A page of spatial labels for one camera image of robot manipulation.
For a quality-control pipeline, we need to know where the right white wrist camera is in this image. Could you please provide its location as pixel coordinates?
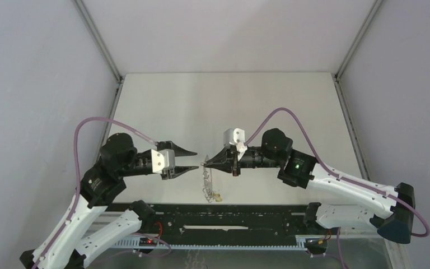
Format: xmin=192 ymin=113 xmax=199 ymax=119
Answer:
xmin=223 ymin=128 xmax=247 ymax=161

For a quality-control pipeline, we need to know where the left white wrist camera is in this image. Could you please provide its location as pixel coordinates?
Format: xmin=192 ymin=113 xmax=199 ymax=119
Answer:
xmin=150 ymin=149 xmax=176 ymax=174

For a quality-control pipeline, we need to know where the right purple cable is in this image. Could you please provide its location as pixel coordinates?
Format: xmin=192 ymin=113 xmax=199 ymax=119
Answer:
xmin=242 ymin=108 xmax=430 ymax=269

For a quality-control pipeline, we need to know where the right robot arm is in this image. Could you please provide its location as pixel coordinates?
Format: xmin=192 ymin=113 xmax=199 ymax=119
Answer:
xmin=203 ymin=128 xmax=415 ymax=244

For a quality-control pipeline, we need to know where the purple cable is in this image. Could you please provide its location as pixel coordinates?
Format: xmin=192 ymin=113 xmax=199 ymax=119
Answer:
xmin=242 ymin=108 xmax=430 ymax=269
xmin=31 ymin=117 xmax=173 ymax=269

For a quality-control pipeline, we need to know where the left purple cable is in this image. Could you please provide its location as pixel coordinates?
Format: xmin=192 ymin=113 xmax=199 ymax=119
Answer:
xmin=31 ymin=117 xmax=173 ymax=269

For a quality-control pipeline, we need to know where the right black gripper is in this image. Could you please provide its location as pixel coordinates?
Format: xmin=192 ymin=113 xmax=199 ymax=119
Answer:
xmin=205 ymin=146 xmax=282 ymax=177

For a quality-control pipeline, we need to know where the key with yellow tag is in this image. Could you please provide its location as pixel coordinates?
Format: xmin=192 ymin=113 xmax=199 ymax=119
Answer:
xmin=213 ymin=193 xmax=223 ymax=202

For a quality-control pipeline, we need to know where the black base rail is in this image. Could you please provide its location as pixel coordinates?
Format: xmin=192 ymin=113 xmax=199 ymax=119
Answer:
xmin=100 ymin=202 xmax=340 ymax=248

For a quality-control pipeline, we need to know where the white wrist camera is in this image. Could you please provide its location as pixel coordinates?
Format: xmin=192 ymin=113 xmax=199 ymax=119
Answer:
xmin=150 ymin=149 xmax=176 ymax=174
xmin=223 ymin=128 xmax=247 ymax=161

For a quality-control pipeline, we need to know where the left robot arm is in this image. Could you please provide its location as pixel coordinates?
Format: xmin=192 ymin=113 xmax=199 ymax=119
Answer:
xmin=20 ymin=133 xmax=196 ymax=268

